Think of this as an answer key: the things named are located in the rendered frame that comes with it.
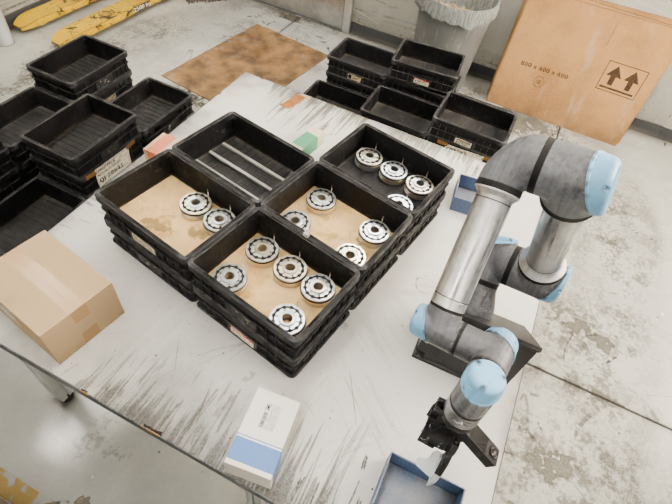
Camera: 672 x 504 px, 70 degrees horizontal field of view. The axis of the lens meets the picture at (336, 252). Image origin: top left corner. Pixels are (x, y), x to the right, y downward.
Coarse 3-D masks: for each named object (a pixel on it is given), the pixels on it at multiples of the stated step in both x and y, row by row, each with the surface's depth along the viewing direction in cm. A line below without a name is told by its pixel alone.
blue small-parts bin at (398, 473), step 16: (384, 464) 126; (400, 464) 125; (384, 480) 124; (400, 480) 124; (416, 480) 124; (448, 480) 119; (384, 496) 121; (400, 496) 122; (416, 496) 122; (432, 496) 122; (448, 496) 123
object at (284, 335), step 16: (256, 208) 148; (240, 224) 143; (304, 240) 142; (192, 256) 134; (336, 256) 139; (224, 288) 128; (240, 304) 126; (336, 304) 131; (320, 320) 126; (288, 336) 121; (304, 336) 122
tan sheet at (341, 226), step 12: (300, 204) 165; (336, 204) 167; (312, 216) 162; (324, 216) 163; (336, 216) 163; (348, 216) 164; (360, 216) 164; (312, 228) 159; (324, 228) 159; (336, 228) 160; (348, 228) 160; (324, 240) 156; (336, 240) 156; (348, 240) 157; (372, 252) 155
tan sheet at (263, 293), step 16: (240, 256) 148; (256, 272) 145; (272, 272) 146; (256, 288) 141; (272, 288) 142; (288, 288) 142; (336, 288) 144; (256, 304) 138; (272, 304) 138; (304, 304) 140; (288, 320) 136
